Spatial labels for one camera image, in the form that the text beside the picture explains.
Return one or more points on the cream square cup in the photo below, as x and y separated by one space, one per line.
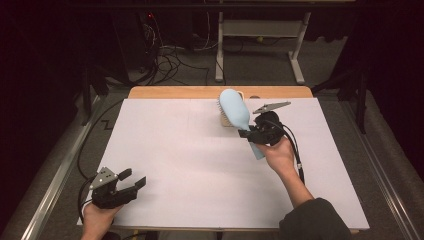
226 122

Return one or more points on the person's left hand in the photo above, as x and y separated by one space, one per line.
98 220

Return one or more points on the light blue hairbrush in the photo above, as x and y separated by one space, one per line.
235 108

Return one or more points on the aluminium rail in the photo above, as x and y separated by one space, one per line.
376 166
56 181

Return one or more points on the wooden table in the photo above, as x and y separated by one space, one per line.
166 92

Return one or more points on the person's right hand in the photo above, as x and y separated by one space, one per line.
280 158

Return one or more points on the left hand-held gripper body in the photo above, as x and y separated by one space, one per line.
110 198

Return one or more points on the dark computer tower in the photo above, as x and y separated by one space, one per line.
136 40

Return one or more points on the white metal desk frame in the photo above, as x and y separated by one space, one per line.
260 28

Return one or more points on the small yellow ball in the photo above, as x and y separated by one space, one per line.
260 39

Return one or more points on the white paper sheet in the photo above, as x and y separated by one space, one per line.
183 160

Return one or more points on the black metal stand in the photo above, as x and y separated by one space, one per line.
361 106
87 100

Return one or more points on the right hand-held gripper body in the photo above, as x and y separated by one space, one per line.
268 131

